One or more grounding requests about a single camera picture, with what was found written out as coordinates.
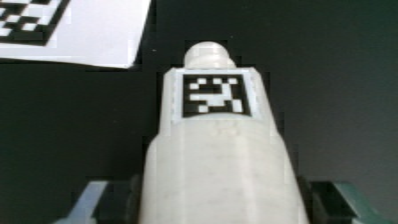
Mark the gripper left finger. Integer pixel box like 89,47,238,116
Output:
55,175,142,224

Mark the white marker sheet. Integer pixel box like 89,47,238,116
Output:
0,0,151,68

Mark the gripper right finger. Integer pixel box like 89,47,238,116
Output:
300,180,380,224

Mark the white cylindrical table leg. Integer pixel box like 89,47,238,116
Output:
139,42,309,224

